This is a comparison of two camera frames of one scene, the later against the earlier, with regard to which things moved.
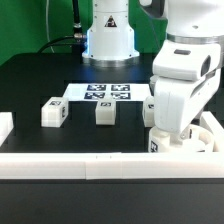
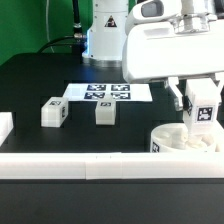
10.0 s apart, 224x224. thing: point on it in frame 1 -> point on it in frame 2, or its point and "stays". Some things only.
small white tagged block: x=55 y=112 stays
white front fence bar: x=111 y=165 stays
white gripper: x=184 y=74 -> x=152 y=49
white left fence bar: x=6 y=126 stays
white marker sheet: x=94 y=92 stays
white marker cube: x=149 y=108 -> x=203 y=119
